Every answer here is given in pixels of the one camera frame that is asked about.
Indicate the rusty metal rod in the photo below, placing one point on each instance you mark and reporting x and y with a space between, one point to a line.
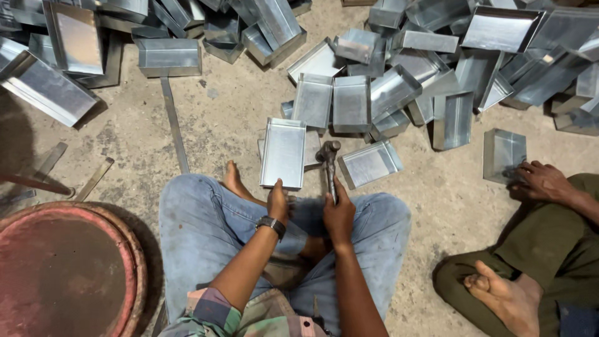
35 185

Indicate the black wrist watch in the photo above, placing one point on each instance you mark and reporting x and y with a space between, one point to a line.
271 225

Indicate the person's bare foot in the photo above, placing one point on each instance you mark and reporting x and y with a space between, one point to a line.
236 183

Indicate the person's blue jeans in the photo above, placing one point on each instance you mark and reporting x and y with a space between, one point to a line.
201 234

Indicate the long flat metal strip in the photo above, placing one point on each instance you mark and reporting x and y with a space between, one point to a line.
174 124

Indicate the person's left hand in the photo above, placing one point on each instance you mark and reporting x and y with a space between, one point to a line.
278 206

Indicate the person's plaid shirt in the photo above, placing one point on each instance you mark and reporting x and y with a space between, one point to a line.
243 318

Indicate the round red rusty drum lid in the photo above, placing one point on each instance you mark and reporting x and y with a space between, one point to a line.
61 276

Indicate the short flat metal strip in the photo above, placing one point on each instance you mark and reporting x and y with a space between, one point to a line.
95 179
50 161

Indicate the person's right hand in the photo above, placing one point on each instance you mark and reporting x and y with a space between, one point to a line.
339 217

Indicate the blue cloth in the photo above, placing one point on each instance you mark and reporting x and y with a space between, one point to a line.
579 322

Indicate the heap of galvanized trays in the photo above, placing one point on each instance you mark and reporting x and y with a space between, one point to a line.
75 42
444 61

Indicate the galvanized sheet metal tray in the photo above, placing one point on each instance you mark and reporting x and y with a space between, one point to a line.
283 153
369 164
503 152
312 149

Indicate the steel hammer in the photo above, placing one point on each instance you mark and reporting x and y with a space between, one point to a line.
330 161

